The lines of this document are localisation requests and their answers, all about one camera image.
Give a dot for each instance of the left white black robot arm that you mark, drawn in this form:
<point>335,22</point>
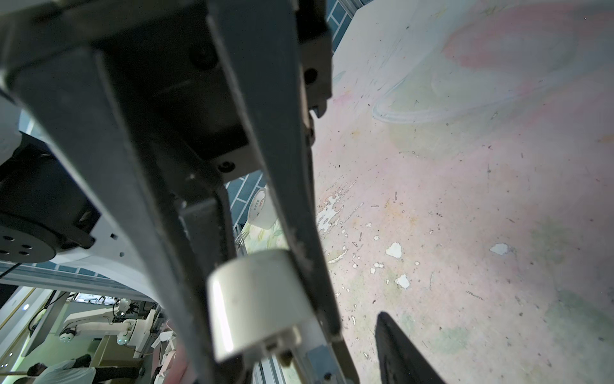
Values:
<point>36,228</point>

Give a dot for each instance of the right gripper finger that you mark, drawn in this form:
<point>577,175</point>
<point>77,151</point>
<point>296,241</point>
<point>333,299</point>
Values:
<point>399,360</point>

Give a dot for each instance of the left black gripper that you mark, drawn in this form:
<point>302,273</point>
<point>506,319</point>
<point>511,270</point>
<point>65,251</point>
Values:
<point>164,201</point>

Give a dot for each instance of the beige stapler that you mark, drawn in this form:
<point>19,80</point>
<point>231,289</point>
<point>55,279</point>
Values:
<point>259,312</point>

